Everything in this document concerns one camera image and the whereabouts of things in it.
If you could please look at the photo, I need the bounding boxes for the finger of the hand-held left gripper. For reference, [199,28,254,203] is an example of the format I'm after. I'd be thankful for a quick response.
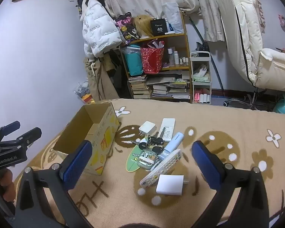
[0,121,21,143]
[0,127,42,154]

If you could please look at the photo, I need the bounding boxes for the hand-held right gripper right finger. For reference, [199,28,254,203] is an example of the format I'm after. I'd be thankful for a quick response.
[191,141,270,228]

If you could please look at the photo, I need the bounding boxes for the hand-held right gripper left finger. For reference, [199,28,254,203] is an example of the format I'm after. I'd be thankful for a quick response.
[14,140,93,228]

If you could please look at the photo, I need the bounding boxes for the cardboard box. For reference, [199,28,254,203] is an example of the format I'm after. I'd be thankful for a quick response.
[53,103,120,176]

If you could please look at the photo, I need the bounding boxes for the light blue tube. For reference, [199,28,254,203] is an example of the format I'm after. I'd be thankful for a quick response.
[157,132,184,162]

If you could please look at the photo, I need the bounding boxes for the white power adapter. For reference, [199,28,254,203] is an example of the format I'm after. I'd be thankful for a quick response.
[156,174,190,196]

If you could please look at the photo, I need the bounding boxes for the green oval card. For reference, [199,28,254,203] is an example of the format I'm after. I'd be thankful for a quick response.
[126,136,149,173]

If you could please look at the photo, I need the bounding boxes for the bunch of keys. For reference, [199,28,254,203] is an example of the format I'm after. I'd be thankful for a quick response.
[131,127,167,155]

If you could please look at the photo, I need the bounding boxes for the cartoon print earbud case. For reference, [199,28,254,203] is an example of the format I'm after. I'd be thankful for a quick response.
[136,150,156,170]

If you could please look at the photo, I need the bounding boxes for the white square adapter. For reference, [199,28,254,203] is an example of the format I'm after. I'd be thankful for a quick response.
[138,121,157,137]

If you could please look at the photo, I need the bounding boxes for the person's left hand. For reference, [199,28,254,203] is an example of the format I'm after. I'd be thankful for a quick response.
[0,169,16,205]

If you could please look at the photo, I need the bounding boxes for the beige butterfly print blanket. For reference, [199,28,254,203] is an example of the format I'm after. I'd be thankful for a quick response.
[13,98,285,228]

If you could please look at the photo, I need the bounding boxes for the small white remote control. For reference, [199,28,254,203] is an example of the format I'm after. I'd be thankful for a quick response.
[160,118,176,143]

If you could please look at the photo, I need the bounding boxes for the bag of plush toys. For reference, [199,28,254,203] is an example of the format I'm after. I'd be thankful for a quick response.
[73,82,95,104]

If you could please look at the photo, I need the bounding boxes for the pile of magazines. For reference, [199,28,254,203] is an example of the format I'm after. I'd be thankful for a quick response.
[152,76,192,100]

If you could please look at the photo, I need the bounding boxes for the khaki trousers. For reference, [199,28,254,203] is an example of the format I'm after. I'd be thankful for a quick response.
[85,57,120,101]

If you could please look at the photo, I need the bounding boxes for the green and white packets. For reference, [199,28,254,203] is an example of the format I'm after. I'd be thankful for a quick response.
[192,66,210,81]

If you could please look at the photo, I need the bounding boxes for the teal plastic container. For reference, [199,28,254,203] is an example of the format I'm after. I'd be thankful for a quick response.
[273,94,285,114]

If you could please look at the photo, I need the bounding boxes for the stack of books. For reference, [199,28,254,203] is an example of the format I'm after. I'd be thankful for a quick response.
[128,75,153,99]

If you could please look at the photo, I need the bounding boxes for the white trolley cart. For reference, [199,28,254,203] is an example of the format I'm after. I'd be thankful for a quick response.
[189,51,213,104]

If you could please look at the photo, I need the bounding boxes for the black items on cart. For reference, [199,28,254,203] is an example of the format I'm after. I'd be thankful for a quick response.
[196,41,209,57]

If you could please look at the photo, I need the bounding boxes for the red gift bag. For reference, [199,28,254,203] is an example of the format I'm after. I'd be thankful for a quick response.
[140,40,165,74]

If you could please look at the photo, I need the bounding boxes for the teal bag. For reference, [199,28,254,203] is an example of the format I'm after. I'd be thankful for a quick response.
[123,44,143,76]

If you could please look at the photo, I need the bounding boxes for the white puffer jacket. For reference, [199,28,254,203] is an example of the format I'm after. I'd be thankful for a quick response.
[82,0,126,60]

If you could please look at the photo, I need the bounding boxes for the wooden shelf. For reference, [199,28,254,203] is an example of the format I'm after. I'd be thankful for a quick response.
[120,11,193,100]

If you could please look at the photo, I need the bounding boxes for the black box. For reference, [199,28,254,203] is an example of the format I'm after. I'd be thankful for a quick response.
[150,18,169,35]

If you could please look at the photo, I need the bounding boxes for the colourful print bag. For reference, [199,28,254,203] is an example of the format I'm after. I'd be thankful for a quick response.
[115,13,140,41]

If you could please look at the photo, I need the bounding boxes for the blonde wig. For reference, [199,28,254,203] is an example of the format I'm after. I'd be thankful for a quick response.
[133,15,155,38]

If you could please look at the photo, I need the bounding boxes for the white plastic bag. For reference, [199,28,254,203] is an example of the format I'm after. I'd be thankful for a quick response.
[161,2,184,34]

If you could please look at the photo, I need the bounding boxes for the dark thin hose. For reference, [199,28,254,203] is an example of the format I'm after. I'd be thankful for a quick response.
[189,17,224,89]

